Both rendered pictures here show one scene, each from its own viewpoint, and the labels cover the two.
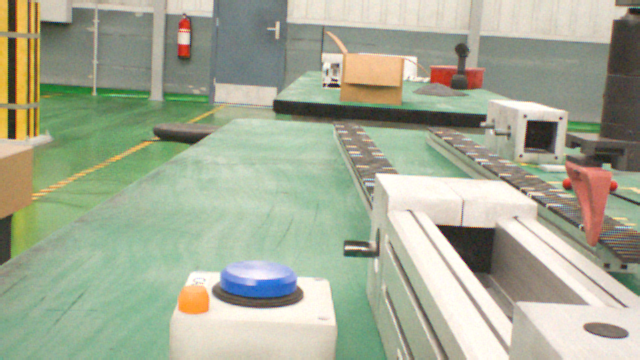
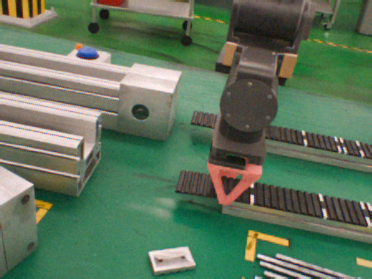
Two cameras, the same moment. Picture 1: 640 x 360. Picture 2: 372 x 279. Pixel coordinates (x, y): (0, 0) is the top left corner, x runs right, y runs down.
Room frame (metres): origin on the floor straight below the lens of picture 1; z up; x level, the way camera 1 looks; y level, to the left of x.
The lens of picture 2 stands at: (0.74, -0.74, 1.15)
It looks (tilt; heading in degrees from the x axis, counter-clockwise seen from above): 32 degrees down; 97
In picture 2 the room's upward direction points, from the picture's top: 9 degrees clockwise
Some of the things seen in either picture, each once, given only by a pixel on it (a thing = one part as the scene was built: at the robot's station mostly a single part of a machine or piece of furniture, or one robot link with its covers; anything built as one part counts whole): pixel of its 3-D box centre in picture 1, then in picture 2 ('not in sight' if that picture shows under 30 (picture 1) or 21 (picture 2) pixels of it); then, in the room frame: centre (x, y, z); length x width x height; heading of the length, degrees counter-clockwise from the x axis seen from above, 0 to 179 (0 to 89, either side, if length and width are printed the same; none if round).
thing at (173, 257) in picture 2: not in sight; (171, 260); (0.71, -0.41, 0.78); 0.05 x 0.03 x 0.01; 29
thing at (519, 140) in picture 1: (524, 133); not in sight; (1.54, -0.37, 0.83); 0.11 x 0.10 x 0.10; 97
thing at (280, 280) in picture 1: (258, 286); (87, 54); (0.42, 0.03, 0.84); 0.04 x 0.04 x 0.02
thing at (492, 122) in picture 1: (508, 126); not in sight; (1.66, -0.36, 0.83); 0.11 x 0.10 x 0.10; 93
